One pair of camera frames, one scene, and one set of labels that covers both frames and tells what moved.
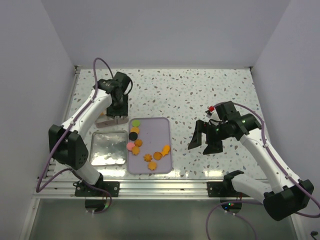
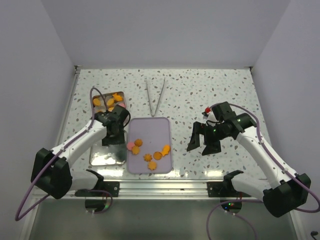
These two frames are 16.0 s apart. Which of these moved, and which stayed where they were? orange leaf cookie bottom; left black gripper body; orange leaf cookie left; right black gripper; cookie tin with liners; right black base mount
Moved: left black gripper body; cookie tin with liners
Stayed: orange leaf cookie bottom; right black base mount; orange leaf cookie left; right black gripper
